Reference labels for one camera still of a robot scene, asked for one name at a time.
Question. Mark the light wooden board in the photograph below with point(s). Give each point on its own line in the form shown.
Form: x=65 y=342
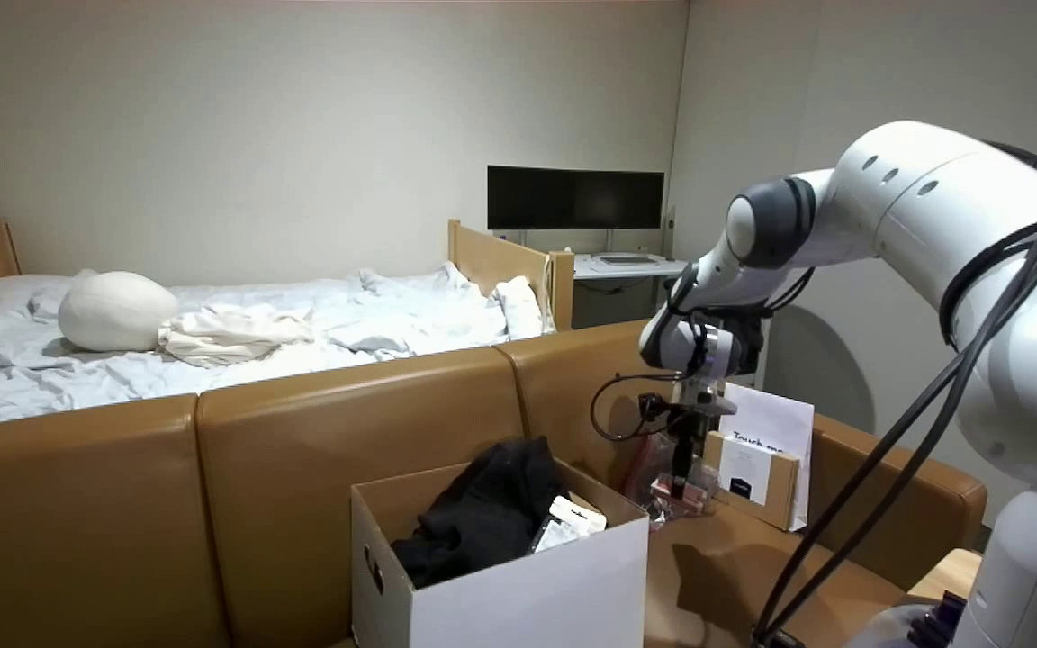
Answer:
x=946 y=575

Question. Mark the black keyboard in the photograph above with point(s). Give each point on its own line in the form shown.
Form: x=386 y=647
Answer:
x=627 y=257

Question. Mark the white paper booklet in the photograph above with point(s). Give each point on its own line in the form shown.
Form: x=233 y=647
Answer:
x=783 y=420

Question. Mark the flat white pillow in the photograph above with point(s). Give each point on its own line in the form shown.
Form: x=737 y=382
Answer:
x=0 y=292

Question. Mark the white cardboard storage box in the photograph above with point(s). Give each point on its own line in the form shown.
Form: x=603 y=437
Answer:
x=520 y=599

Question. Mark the small wooden paper holder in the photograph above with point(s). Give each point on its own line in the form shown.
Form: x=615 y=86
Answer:
x=783 y=482

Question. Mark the clear plastic packet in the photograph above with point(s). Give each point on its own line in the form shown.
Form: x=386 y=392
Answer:
x=701 y=497

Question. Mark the round white cushion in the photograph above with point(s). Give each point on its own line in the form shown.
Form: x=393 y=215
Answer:
x=117 y=311

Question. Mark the black computer monitor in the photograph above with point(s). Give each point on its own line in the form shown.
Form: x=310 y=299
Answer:
x=573 y=195

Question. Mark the white desk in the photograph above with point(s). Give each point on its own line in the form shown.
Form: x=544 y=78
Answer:
x=615 y=288

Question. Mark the black cloth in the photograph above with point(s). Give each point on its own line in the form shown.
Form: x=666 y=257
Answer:
x=485 y=506

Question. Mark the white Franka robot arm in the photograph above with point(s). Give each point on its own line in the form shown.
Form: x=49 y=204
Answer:
x=964 y=240

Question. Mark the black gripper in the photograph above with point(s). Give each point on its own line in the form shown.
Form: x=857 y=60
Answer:
x=690 y=441

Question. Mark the tan leather sofa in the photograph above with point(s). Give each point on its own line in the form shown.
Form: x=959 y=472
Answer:
x=277 y=482

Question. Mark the crumpled white garment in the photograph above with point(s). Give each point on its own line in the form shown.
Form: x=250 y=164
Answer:
x=233 y=334

